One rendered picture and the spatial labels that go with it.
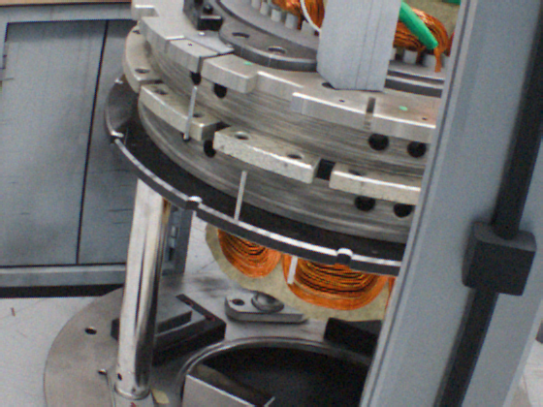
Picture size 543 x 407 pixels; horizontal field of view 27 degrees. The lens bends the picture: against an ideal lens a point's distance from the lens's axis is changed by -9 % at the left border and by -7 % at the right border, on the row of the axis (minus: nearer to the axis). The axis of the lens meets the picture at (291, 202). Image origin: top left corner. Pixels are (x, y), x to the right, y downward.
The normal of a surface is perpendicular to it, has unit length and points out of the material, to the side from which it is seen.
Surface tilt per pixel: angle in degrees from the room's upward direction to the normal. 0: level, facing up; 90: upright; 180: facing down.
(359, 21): 90
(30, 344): 0
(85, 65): 90
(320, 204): 90
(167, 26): 0
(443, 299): 90
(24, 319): 0
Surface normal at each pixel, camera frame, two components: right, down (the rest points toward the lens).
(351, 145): -0.16, 0.41
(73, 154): 0.38, 0.47
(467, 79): -0.75, 0.17
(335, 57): -0.91, 0.02
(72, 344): 0.18, -0.88
